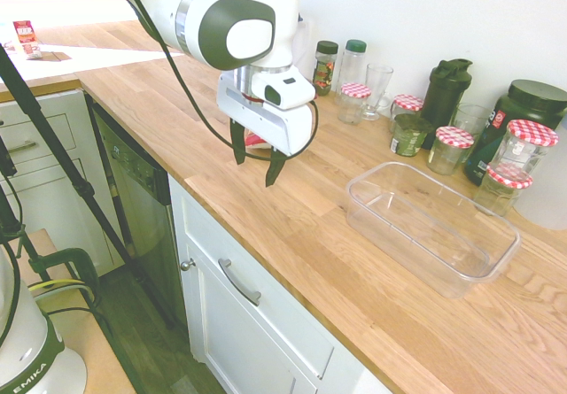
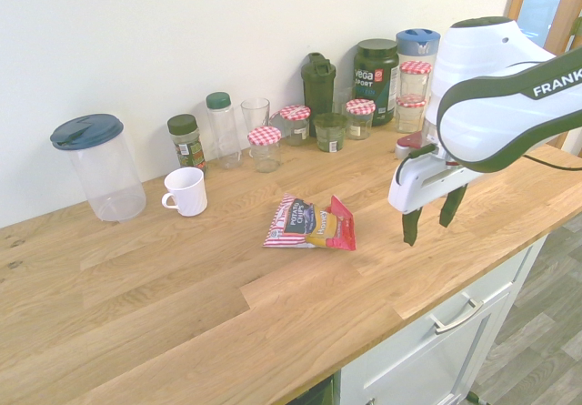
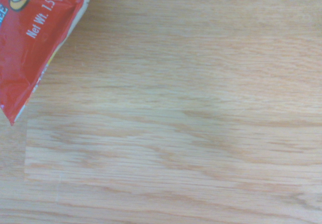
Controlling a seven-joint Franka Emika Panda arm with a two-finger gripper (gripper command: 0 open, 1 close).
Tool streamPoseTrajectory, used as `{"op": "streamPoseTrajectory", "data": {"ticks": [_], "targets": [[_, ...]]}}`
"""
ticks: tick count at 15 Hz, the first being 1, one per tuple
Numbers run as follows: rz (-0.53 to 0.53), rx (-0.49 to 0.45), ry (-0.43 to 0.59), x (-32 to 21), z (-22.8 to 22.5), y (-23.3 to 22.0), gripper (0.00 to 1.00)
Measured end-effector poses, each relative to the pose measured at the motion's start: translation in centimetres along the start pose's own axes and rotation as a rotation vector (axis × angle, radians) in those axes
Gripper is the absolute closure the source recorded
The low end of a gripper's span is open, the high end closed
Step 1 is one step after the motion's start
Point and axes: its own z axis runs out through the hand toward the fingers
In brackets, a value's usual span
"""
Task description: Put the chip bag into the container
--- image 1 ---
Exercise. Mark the small green lidded cup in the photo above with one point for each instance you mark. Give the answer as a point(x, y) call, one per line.
point(409, 137)

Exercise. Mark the white kitchen cabinet with drawer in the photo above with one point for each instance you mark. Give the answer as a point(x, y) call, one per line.
point(248, 323)

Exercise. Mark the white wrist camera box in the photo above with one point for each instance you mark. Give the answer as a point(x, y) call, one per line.
point(288, 93)

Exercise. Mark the glass jar red checkered lid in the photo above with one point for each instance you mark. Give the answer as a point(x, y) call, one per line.
point(353, 102)
point(451, 150)
point(500, 192)
point(407, 102)

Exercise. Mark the large dark protein tub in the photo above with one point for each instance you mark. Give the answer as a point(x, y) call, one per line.
point(531, 102)

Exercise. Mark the stainless steel dishwasher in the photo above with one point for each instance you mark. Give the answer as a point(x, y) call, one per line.
point(137, 190)

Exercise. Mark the black camera tripod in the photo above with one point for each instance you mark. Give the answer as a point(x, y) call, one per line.
point(53, 141)

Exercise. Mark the wooden robot mounting board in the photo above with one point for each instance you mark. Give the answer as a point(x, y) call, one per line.
point(97, 358)

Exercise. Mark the black shaker bottle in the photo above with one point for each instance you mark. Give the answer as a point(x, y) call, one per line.
point(445, 97)

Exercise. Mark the red and white chip bag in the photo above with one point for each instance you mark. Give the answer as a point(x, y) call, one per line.
point(257, 141)

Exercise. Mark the silver cabinet knob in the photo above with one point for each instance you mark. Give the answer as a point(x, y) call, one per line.
point(188, 264)

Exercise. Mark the tall clear glass mug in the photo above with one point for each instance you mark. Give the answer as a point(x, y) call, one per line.
point(377, 88)

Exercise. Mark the small red white packet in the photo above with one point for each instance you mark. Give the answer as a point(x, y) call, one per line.
point(32, 51)

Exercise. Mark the green metal clamp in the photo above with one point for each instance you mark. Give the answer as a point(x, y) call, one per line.
point(80, 261)

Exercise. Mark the clear bottle with green lid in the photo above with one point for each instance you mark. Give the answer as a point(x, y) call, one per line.
point(352, 68)

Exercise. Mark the large jar red checkered lid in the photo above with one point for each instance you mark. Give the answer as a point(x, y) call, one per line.
point(527, 146)

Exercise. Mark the spice jar with black lid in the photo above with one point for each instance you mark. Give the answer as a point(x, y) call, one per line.
point(325, 71)

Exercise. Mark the red snack box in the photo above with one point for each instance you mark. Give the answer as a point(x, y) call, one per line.
point(25, 32)

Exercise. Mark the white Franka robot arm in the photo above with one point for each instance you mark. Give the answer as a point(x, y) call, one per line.
point(159, 9)

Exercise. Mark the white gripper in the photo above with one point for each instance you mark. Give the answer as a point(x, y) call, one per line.
point(261, 121)

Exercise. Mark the clear glass tumbler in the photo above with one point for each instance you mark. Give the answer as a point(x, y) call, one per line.
point(471, 117)

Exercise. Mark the clear plastic rectangular container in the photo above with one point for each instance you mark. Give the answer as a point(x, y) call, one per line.
point(432, 230)

